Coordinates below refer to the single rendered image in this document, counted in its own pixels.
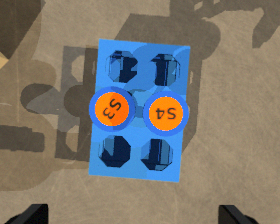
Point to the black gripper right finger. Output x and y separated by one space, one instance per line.
230 214

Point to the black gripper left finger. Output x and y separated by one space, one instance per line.
34 214

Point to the blue tube rack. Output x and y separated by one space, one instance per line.
136 143

